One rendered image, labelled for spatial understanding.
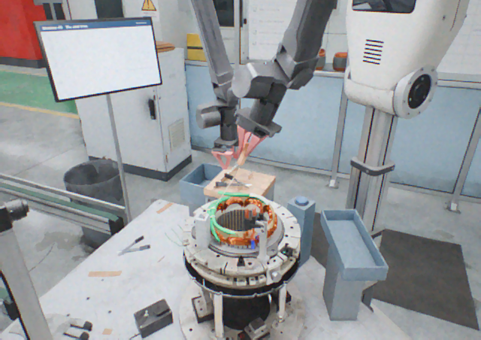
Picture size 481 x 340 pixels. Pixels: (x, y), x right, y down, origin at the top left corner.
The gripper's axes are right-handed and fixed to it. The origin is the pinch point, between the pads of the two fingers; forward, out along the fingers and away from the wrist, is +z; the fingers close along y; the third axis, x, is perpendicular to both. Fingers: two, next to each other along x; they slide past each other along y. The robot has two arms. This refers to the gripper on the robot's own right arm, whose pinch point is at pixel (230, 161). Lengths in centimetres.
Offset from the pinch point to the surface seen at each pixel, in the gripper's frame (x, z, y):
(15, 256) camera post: -4, -17, 67
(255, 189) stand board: 8.7, 10.1, -1.4
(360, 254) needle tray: 45.3, 13.7, 12.0
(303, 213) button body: 25.8, 14.8, -1.1
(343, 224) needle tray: 39.0, 14.2, 0.2
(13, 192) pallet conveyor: -122, 41, 6
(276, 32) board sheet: -53, -12, -197
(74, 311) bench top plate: -33, 36, 46
